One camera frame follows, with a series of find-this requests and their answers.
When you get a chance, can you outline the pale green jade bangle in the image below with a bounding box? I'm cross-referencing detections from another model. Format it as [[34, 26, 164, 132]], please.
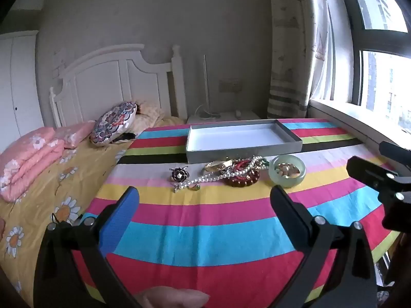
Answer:
[[269, 155, 306, 188]]

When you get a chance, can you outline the white windowsill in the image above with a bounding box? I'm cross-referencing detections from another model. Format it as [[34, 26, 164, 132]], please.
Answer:
[[308, 98, 411, 155]]

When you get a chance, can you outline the white cable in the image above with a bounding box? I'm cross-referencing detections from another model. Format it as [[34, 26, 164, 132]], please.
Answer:
[[195, 103, 222, 119]]

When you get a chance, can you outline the coral red bead necklace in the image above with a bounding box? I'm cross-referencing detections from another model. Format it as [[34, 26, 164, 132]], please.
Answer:
[[231, 160, 254, 180]]

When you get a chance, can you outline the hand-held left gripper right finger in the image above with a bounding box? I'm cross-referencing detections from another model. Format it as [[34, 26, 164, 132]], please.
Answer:
[[270, 184, 378, 308]]

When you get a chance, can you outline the white lamp pole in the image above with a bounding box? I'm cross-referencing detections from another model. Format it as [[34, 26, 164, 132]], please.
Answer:
[[202, 54, 210, 116]]

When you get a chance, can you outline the colourful striped blanket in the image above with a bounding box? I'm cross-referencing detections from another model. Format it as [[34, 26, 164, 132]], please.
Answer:
[[72, 119, 402, 308]]

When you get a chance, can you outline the person's left hand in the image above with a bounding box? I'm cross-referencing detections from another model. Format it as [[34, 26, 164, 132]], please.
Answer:
[[138, 288, 211, 308]]

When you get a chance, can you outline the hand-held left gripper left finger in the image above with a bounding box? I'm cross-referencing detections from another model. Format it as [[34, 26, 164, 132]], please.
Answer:
[[33, 186, 143, 308]]

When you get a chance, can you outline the pink floral pillow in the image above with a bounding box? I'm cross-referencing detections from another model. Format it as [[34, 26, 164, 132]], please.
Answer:
[[56, 120, 96, 150]]

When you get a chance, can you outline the white nightstand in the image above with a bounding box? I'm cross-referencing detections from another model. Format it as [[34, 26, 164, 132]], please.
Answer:
[[187, 112, 261, 126]]

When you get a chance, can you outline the grey cardboard box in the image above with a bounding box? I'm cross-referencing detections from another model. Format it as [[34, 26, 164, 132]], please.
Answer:
[[185, 119, 303, 165]]

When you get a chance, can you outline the white wardrobe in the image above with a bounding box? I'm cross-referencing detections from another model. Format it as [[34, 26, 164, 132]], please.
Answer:
[[0, 30, 45, 153]]

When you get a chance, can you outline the black flower ring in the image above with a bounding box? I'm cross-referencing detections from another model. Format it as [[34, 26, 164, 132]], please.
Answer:
[[170, 166, 190, 183]]

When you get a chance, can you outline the pale yellow quilted pillow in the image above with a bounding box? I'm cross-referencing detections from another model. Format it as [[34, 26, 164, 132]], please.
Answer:
[[133, 101, 185, 135]]

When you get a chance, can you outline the white wooden headboard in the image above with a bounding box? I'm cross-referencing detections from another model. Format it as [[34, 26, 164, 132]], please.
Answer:
[[49, 44, 188, 129]]

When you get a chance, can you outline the round patterned cushion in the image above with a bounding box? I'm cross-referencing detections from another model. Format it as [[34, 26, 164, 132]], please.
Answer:
[[89, 102, 138, 145]]

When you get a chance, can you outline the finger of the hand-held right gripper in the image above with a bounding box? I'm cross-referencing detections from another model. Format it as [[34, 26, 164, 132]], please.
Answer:
[[379, 140, 411, 162], [346, 156, 411, 201]]

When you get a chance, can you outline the pink folded floral quilt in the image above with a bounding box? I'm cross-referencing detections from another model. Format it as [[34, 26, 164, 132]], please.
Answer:
[[0, 127, 65, 203]]

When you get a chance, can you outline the beige patterned curtain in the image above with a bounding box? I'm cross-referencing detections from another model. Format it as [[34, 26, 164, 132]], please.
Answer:
[[268, 0, 312, 121]]

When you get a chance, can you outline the multicolour stone bead bracelet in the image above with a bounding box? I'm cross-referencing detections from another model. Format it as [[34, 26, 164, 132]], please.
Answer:
[[278, 163, 301, 178]]

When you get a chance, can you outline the wall socket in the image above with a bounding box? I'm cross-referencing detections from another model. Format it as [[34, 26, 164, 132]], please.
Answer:
[[219, 79, 242, 93]]

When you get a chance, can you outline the gold bangle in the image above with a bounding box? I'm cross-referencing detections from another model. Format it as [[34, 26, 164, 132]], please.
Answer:
[[203, 160, 232, 173]]

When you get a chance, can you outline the yellow daisy bed sheet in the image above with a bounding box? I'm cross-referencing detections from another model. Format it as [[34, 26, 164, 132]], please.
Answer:
[[0, 115, 185, 308]]

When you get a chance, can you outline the white sailboat sheer curtain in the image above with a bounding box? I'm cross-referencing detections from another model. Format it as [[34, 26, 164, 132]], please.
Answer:
[[305, 0, 338, 103]]

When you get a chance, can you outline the white pearl necklace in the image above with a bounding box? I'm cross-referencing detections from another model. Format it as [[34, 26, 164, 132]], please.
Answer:
[[173, 156, 262, 193]]

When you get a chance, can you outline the dark red bead bracelet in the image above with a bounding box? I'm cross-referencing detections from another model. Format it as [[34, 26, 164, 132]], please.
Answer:
[[223, 170, 260, 187]]

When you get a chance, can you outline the dark framed window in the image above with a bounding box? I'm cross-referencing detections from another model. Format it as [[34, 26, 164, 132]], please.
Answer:
[[334, 0, 411, 127]]

